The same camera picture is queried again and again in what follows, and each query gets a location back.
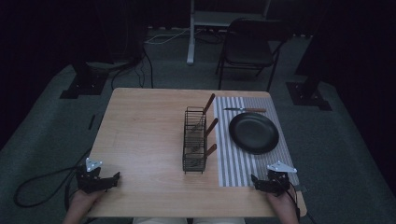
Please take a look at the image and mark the long wooden-handled metal utensil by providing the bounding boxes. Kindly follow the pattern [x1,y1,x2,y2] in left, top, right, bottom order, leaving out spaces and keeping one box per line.
[190,92,217,133]

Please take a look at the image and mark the black folding chair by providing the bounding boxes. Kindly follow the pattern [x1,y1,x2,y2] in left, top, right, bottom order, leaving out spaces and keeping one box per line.
[215,17,293,93]

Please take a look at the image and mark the black floor cables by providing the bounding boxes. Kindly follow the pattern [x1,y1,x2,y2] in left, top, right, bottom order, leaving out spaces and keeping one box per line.
[109,46,155,91]

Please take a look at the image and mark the wooden-handled knife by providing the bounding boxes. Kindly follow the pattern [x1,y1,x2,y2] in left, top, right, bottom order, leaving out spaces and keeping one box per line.
[223,106,268,114]

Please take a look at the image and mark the white metal stand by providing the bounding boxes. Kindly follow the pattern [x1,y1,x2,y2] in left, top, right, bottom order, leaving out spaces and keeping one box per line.
[185,0,273,66]

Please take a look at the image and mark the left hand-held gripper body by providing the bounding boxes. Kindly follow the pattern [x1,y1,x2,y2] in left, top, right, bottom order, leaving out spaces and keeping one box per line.
[76,157,107,194]

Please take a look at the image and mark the black round plate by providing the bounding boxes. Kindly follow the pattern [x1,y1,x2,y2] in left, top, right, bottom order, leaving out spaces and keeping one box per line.
[228,111,280,156]

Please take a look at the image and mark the black wire cutlery rack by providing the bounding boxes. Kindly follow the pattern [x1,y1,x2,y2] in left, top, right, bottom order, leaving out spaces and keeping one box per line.
[182,105,208,175]

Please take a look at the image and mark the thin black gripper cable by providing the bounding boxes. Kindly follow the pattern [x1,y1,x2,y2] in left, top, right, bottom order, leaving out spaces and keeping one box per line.
[285,182,302,222]

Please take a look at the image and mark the white floor cable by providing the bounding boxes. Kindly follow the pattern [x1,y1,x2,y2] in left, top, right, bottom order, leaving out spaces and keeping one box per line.
[144,27,191,46]

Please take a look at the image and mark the short wooden-handled metal utensil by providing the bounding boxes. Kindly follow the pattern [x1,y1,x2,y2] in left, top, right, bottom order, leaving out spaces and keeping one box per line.
[188,143,219,166]

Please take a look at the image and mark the person's left hand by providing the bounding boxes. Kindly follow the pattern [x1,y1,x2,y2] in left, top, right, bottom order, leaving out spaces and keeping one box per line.
[68,189,106,218]

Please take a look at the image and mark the person's right hand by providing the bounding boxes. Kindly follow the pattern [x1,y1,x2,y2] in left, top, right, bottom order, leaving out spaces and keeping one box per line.
[266,191,299,220]

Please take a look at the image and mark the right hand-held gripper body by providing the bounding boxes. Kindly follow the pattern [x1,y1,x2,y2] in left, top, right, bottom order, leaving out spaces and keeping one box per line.
[262,160,298,197]

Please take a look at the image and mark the grey white striped placemat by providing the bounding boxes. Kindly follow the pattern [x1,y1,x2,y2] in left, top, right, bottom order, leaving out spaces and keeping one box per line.
[214,95,301,189]

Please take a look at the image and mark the black stand base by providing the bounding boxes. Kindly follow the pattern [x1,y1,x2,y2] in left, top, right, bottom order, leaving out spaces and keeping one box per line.
[285,74,333,112]
[59,61,110,100]

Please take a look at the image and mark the thick black cable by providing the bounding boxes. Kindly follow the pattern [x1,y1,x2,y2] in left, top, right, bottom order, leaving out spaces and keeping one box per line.
[13,148,92,209]

